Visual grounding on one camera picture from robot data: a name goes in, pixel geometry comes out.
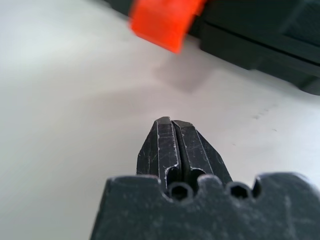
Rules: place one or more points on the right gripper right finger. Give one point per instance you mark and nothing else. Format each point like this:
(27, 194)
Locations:
(197, 152)

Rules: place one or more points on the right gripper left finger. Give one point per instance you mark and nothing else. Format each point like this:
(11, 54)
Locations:
(165, 150)

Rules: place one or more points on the black plastic tool case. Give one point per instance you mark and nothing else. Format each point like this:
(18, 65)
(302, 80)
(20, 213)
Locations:
(250, 25)

